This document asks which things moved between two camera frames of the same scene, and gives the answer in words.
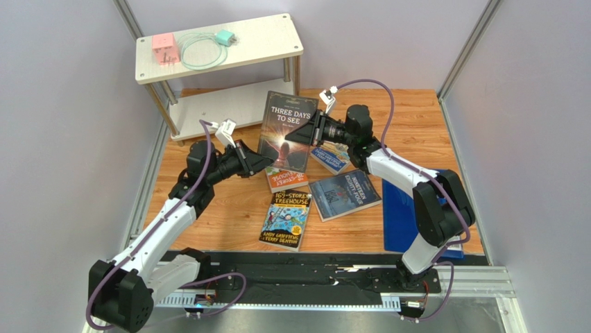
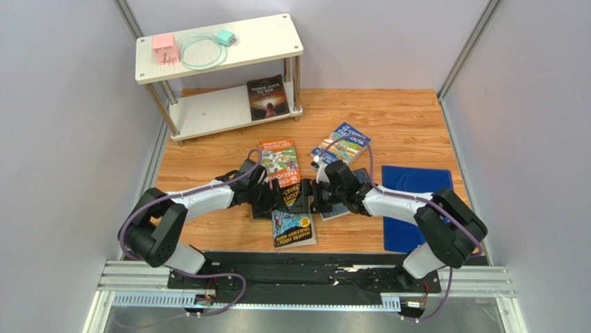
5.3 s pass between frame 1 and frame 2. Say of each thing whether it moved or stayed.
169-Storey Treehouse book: moved
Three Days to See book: moved
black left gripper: moved
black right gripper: moved
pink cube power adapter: stayed
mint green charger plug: stayed
